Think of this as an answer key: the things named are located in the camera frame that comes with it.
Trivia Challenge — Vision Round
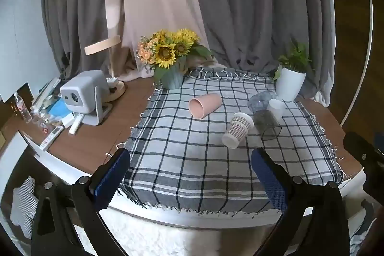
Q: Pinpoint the clear crinkled plastic cup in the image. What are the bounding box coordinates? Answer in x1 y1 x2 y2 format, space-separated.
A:
248 91 276 114

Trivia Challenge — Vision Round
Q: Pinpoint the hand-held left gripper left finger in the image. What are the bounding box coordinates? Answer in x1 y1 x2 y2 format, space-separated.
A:
30 147 131 256

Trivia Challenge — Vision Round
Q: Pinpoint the green plant in white pot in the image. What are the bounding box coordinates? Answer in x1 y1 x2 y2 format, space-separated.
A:
271 40 314 102

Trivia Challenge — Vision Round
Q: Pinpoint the pink cup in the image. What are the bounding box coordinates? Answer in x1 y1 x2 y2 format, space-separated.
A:
188 93 223 119

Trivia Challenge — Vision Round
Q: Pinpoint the wooden desk lamp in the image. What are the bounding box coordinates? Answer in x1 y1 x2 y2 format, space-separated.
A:
84 36 127 102

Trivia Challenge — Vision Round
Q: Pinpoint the white projector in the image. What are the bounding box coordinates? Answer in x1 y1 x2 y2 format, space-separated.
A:
60 70 113 126

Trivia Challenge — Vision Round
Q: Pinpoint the sunflower bouquet in teal vase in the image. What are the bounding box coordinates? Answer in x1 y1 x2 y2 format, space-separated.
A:
136 28 214 90

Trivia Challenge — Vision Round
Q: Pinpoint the clear plastic bottle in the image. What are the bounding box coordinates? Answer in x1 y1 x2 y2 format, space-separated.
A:
13 92 32 124

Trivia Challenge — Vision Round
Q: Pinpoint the white fluffy rug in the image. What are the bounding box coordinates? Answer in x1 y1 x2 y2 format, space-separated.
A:
99 208 272 256

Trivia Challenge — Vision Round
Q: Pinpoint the grey plaid cloth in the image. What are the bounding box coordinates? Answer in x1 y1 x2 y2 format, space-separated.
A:
117 65 344 213

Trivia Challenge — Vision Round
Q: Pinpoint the white cup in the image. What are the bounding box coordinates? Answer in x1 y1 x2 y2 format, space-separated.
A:
267 98 287 121

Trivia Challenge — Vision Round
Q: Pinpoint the grey curtain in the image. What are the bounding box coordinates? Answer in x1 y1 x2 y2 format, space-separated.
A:
186 0 335 107
40 0 128 74

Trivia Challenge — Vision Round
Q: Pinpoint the dark transparent cup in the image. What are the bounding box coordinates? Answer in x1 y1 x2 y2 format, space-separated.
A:
253 109 282 141

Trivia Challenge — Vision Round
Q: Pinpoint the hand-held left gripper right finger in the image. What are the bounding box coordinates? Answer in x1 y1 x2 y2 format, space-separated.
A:
250 147 351 256

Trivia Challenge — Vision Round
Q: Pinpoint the slim white remote control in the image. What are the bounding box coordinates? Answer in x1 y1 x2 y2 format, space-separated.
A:
69 113 85 135

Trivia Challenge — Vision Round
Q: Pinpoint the blue packet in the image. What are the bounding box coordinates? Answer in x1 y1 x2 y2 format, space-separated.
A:
48 101 74 122

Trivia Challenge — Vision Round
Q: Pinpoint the white hoop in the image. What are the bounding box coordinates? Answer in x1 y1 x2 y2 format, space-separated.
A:
340 0 374 128

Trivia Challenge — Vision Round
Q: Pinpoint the white board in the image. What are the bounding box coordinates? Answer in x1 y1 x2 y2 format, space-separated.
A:
0 0 62 102

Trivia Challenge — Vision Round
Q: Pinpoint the houndstooth patterned paper cup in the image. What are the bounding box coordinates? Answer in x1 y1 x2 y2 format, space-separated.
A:
221 112 255 149

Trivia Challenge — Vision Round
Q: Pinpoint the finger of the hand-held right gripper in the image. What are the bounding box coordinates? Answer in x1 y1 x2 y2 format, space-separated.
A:
343 131 384 169

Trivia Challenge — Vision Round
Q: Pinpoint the striped star cushion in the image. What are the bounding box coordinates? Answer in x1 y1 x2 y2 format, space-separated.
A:
10 176 38 240

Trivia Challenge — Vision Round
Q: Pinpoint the stack of books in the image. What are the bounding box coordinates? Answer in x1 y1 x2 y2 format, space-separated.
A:
30 77 62 113

